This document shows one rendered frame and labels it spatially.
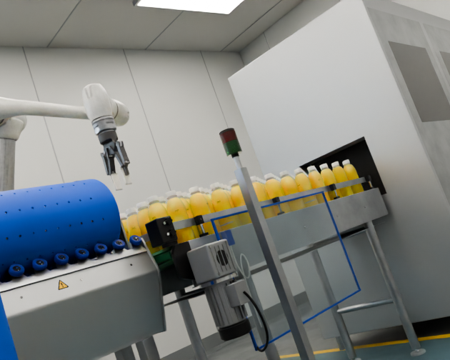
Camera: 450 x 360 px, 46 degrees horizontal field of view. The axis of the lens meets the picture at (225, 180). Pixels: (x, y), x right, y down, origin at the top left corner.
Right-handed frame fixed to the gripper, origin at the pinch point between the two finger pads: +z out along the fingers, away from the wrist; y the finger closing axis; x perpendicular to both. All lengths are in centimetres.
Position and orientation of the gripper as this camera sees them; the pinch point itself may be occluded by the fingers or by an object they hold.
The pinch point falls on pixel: (121, 180)
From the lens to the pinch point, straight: 214.3
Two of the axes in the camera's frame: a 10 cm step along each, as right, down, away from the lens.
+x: 6.6, -1.2, 7.4
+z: 3.3, 9.3, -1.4
